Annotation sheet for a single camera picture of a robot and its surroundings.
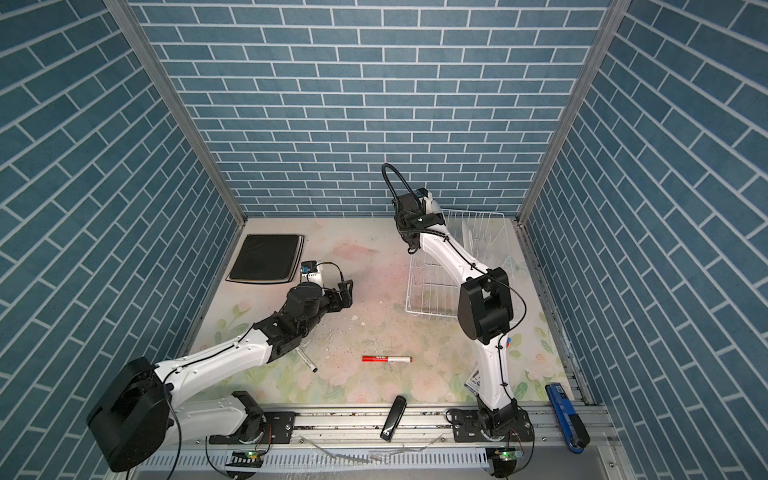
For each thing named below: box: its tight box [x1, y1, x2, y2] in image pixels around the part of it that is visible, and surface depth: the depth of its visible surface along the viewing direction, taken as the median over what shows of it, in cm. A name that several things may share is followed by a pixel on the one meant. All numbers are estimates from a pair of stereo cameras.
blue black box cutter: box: [545, 382, 591, 454], surface depth 75 cm
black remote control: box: [380, 395, 408, 443], surface depth 75 cm
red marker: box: [362, 356, 413, 363], surface depth 86 cm
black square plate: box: [225, 234, 305, 284], surface depth 107 cm
